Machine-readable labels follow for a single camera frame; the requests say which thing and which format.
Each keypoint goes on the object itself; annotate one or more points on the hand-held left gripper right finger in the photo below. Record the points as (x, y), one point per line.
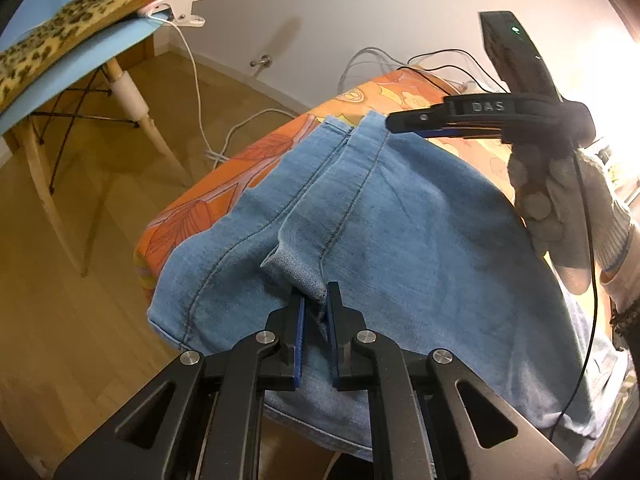
(332, 345)

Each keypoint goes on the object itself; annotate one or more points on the orange floral tablecloth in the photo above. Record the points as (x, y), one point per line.
(225, 170)

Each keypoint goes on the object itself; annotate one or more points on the leopard print cushion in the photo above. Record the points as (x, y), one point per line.
(65, 15)

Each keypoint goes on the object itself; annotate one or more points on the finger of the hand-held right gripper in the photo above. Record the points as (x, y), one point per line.
(450, 133)
(415, 119)

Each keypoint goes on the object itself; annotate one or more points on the blue denim pants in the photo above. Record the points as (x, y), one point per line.
(400, 220)

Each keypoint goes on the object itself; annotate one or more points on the brown wooden door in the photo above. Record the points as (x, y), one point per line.
(148, 51)

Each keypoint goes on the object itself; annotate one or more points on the metal door stop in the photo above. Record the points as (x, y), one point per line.
(262, 61)

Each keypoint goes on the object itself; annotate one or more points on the blue chair with wooden legs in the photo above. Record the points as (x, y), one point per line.
(75, 65)

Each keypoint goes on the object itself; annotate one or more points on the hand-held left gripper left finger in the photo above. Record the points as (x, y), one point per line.
(299, 340)

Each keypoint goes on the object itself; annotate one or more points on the person's right hand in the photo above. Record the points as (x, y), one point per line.
(590, 220)

